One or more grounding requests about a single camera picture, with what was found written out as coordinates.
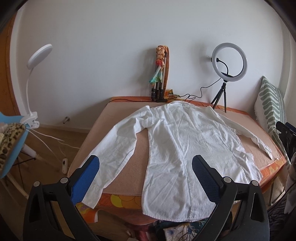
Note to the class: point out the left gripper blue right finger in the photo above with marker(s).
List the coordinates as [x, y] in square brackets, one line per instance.
[208, 177]

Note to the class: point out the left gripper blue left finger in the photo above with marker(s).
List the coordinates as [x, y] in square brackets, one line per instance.
[82, 178]

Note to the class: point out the white long-sleeve shirt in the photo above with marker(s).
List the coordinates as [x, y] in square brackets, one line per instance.
[177, 132]

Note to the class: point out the dark clothes pile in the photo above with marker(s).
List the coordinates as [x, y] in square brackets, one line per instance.
[287, 137]

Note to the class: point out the orange floral bed sheet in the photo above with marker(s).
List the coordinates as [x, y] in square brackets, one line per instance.
[129, 208]

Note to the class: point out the white clip desk lamp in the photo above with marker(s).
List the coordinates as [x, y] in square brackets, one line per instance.
[30, 119]

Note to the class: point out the black mini tripod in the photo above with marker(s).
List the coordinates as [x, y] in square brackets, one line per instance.
[221, 92]

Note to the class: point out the green striped pillow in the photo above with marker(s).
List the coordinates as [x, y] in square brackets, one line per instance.
[269, 108]

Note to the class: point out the blue chair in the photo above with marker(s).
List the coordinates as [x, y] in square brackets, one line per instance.
[20, 147]

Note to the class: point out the folded tripod with colourful cloth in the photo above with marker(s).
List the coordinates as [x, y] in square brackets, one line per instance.
[160, 77]

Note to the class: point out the white ring light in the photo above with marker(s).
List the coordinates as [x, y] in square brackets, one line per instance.
[229, 62]

